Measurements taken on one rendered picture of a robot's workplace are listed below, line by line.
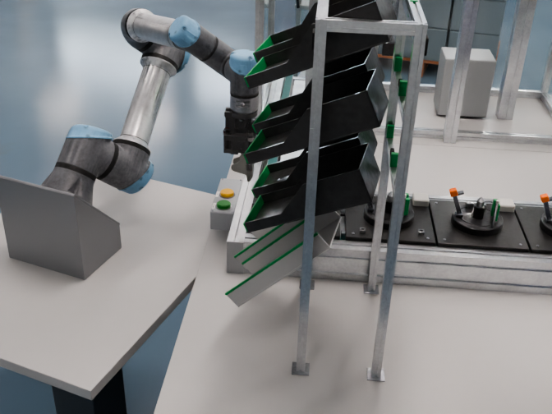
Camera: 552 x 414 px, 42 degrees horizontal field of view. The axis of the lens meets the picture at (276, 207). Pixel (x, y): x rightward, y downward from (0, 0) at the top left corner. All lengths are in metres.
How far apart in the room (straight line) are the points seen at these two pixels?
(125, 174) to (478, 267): 1.01
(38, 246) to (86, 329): 0.32
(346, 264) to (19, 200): 0.87
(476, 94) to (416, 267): 1.24
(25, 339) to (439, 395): 0.96
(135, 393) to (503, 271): 1.51
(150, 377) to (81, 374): 1.24
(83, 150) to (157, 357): 1.22
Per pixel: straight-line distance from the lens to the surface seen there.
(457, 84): 2.72
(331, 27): 1.26
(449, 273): 1.95
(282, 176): 1.69
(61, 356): 1.75
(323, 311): 1.83
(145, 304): 1.86
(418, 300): 1.91
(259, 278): 1.56
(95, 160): 2.04
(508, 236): 2.04
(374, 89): 1.37
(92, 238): 1.95
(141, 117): 2.16
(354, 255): 1.90
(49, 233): 1.96
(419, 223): 2.03
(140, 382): 2.90
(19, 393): 2.96
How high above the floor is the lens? 1.99
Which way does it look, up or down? 30 degrees down
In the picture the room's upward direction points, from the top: 2 degrees clockwise
